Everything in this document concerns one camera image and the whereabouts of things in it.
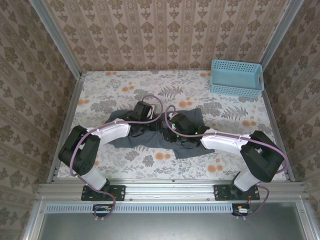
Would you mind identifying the grey t-shirt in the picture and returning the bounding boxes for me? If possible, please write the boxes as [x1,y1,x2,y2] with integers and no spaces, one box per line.
[104,107,216,160]

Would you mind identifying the floral patterned table cover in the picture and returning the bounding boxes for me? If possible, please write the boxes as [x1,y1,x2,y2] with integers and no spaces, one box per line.
[56,69,288,180]

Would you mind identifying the light blue perforated plastic basket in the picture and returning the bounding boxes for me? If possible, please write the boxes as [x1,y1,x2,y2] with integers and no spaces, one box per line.
[209,59,265,99]

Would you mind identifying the grey sheet metal panel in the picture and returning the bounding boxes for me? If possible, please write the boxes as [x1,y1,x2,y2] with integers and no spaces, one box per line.
[37,202,309,240]

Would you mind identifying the small electronics board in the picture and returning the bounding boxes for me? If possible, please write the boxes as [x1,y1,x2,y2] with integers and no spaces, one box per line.
[231,203,253,217]
[92,203,114,218]

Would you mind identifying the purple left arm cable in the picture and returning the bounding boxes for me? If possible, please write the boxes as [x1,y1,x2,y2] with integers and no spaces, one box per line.
[69,94,166,222]

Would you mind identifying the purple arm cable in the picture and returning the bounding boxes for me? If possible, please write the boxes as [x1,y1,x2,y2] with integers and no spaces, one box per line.
[164,104,289,221]
[69,94,166,222]

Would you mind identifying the aluminium mounting rail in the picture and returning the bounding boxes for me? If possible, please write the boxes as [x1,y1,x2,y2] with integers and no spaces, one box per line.
[37,179,307,201]

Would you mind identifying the aluminium side rail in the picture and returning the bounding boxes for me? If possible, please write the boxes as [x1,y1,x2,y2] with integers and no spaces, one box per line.
[261,92,296,182]
[47,72,87,185]

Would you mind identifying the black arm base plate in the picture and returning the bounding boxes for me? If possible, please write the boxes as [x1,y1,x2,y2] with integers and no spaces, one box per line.
[81,184,126,202]
[213,184,261,202]

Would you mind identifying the light blue slotted cable duct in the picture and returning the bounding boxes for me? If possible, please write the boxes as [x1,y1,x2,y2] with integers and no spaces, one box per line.
[44,202,234,215]

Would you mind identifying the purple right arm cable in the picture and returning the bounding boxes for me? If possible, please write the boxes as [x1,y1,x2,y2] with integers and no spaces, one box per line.
[164,104,289,221]

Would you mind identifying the aluminium frame post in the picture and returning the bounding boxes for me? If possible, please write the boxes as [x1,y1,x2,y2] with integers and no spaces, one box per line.
[28,0,83,79]
[258,0,305,66]

